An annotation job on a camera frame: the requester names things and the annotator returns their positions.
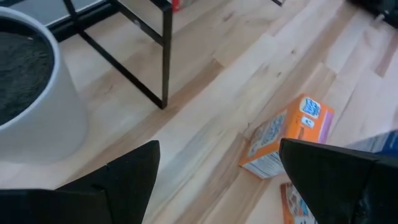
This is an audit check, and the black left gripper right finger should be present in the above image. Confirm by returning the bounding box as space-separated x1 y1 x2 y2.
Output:
279 138 398 224

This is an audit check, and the wooden shelf with black legs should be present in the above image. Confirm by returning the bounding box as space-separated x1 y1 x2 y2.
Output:
62 0 285 110

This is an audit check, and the green plant in white pot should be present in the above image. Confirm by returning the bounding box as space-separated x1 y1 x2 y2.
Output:
0 6 88 164

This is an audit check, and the black metal table frame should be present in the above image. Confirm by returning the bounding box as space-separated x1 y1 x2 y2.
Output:
0 0 121 43

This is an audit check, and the orange Frosted Mini-Wheats cereal box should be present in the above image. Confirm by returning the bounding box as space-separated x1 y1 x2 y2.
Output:
238 93 335 180
279 182 318 224

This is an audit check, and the red Froot Loops cereal box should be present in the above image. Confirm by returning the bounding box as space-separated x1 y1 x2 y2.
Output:
172 0 197 12

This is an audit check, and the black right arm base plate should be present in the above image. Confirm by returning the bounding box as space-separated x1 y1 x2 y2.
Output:
346 0 398 29

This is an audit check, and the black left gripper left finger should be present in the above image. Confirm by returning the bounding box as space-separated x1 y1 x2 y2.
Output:
0 139 161 224

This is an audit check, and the blue Frosted Flakes cereal box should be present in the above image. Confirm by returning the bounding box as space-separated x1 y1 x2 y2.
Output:
346 129 398 156

